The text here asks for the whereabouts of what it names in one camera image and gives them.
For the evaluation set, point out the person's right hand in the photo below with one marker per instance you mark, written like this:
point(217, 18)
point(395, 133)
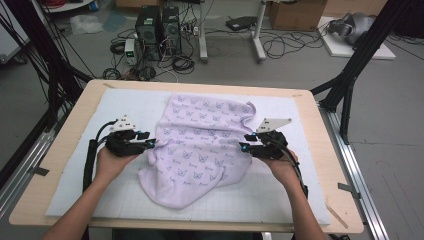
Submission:
point(281, 170)

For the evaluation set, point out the white floor board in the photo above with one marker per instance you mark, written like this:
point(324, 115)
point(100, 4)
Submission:
point(340, 50)

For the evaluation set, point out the white bench power supply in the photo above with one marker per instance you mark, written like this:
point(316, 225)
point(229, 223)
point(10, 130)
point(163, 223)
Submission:
point(130, 51)

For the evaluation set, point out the brown cardboard box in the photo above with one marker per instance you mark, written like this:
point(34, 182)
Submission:
point(296, 15)

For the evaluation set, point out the aluminium rail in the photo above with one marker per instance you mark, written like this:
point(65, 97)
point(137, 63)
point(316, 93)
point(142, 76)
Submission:
point(356, 173)
point(23, 170)

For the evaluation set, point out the light wooden table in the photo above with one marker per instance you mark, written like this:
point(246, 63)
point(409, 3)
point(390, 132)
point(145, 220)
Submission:
point(316, 133)

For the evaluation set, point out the white gridded foam mat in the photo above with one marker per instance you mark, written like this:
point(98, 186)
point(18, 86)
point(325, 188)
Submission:
point(133, 106)

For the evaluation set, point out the grey headset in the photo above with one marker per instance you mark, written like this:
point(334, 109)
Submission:
point(353, 26)

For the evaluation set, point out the flat black device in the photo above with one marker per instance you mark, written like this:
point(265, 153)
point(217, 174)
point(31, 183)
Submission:
point(240, 22)

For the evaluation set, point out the white desk leg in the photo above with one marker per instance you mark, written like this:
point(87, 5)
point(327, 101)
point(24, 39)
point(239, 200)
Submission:
point(202, 40)
point(258, 40)

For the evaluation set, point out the white cabinet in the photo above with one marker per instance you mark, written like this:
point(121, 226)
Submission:
point(10, 40)

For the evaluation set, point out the black tape strip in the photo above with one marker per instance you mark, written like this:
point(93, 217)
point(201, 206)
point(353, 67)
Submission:
point(39, 171)

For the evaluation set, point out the person's left hand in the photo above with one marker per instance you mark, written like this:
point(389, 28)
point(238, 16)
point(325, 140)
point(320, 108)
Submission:
point(113, 163)

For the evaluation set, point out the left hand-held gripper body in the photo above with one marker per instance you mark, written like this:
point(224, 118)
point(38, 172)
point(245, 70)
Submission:
point(123, 143)

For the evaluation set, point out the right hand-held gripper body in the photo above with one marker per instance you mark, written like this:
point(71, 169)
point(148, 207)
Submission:
point(270, 146)

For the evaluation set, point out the person's dark pants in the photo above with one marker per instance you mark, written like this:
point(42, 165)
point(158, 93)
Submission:
point(186, 236)

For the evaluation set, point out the teal floor sheet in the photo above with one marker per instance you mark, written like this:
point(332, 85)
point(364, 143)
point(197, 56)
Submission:
point(115, 21)

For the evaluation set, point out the wide black computer tower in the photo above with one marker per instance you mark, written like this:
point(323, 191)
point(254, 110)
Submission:
point(148, 33)

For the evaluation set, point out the lilac printed towel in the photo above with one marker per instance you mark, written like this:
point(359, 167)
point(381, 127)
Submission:
point(196, 153)

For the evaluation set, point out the grey tape strip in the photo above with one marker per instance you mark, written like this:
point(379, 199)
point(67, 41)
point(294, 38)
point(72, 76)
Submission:
point(348, 189)

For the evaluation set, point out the narrow black computer tower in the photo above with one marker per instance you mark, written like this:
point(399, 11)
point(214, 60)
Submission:
point(171, 30)

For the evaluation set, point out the clear plastic bag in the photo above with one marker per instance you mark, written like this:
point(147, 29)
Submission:
point(85, 24)

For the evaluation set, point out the black metal frame stand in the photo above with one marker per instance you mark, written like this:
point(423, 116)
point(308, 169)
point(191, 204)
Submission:
point(360, 56)
point(50, 66)

